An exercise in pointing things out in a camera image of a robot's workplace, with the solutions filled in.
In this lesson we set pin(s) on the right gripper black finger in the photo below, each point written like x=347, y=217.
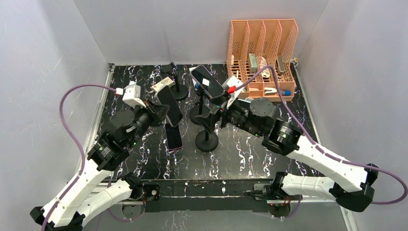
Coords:
x=209, y=120
x=220, y=100

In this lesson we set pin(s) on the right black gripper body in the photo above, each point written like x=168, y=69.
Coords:
x=236, y=115

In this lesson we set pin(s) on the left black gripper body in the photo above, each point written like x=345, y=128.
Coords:
x=144, y=119

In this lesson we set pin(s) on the white-edged phone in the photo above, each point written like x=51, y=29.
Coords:
x=165, y=97

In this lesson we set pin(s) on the black phone stand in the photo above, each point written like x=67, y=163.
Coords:
x=179, y=91
x=199, y=107
x=205, y=141

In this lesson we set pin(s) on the purple-edged phone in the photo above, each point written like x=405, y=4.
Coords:
x=174, y=140

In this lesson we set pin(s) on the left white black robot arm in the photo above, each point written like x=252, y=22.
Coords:
x=74, y=206

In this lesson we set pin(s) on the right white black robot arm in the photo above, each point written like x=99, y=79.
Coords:
x=349, y=186

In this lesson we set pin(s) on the clear-case phone on stand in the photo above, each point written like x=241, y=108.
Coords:
x=207, y=81

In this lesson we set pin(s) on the cream box with red label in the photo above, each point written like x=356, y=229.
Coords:
x=162, y=83

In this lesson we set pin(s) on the white tape dispenser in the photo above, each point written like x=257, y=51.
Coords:
x=269, y=91

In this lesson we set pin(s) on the grey stapler in organizer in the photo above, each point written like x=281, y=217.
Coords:
x=252, y=63

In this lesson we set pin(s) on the white ribbed item in organizer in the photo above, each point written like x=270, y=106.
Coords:
x=265, y=74

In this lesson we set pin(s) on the blue capped tube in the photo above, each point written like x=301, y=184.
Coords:
x=285, y=92

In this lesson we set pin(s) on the grey item in organizer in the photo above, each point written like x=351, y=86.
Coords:
x=280, y=67

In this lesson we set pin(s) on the orange file organizer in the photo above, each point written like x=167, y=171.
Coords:
x=266, y=38

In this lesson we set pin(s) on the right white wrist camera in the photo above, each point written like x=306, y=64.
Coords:
x=231, y=87

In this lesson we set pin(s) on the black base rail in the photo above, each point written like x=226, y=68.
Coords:
x=207, y=194

